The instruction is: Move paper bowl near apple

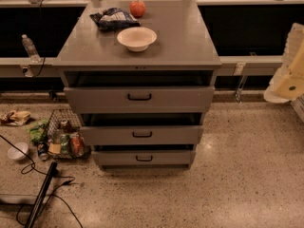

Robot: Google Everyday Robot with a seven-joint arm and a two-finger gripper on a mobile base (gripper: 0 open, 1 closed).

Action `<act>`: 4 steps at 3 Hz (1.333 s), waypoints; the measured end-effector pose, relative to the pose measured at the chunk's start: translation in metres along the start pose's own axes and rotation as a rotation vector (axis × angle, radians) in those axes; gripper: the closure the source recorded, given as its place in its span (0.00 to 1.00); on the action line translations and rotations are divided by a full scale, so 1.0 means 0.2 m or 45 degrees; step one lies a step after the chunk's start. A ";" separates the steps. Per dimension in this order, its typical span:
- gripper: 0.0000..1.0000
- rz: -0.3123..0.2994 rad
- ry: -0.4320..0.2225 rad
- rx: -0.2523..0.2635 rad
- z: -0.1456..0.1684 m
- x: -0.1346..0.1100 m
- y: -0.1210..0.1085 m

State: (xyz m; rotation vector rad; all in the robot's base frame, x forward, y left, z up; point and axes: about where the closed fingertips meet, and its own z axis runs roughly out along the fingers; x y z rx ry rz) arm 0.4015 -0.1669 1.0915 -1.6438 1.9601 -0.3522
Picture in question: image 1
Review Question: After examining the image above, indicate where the white paper bowl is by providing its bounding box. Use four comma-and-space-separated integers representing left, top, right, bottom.
117, 27, 157, 52

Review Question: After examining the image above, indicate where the red apple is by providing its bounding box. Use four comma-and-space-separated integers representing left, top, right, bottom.
129, 0, 146, 18

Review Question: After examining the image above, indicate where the white bowl on floor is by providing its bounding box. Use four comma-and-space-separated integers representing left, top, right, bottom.
8, 142, 29, 161

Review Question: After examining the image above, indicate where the grey drawer cabinet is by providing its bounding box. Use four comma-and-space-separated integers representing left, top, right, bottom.
54, 0, 220, 167

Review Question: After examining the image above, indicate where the top grey drawer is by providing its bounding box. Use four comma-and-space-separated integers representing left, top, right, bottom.
65, 86, 214, 113

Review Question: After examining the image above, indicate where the grey drawer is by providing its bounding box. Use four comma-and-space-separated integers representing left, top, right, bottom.
91, 150, 196, 166
65, 86, 214, 113
81, 125, 203, 145

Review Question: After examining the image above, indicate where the bottom grey drawer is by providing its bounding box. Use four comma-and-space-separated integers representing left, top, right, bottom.
91, 150, 196, 166

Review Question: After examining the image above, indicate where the middle grey drawer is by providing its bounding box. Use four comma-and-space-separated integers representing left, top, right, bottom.
81, 125, 203, 145

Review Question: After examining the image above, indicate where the red can in basket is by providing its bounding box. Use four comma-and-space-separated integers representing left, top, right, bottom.
71, 134, 85, 157

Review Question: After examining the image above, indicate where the green can in basket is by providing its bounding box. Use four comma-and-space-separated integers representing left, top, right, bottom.
60, 134, 70, 154

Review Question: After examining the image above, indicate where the dark blue chip bag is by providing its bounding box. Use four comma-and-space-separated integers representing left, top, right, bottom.
89, 8, 141, 32

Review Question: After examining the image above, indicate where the soda can on floor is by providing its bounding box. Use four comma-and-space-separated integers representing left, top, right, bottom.
37, 142, 48, 161

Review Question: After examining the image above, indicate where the green snack bag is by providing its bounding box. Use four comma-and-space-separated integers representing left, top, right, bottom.
27, 119, 48, 145

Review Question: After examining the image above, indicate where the clear plastic water bottle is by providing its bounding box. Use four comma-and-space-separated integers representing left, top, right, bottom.
22, 34, 41, 64

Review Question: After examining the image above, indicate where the brown snack bag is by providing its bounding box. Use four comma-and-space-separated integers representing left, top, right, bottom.
0, 110, 30, 126

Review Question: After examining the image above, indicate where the black bar on floor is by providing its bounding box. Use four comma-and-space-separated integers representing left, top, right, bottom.
25, 161, 57, 228

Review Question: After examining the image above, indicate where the wire mesh basket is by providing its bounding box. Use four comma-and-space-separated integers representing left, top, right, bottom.
47, 109, 90, 159

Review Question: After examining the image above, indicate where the black cable on floor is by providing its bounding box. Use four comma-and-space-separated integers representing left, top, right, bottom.
0, 134, 84, 228

